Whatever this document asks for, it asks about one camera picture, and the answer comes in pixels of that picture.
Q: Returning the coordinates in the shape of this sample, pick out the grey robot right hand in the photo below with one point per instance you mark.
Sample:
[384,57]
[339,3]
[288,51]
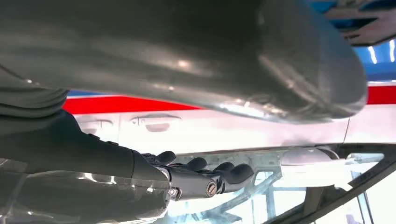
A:
[77,167]

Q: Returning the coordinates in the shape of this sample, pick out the blue metal shelf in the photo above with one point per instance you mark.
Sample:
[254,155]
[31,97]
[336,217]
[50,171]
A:
[380,69]

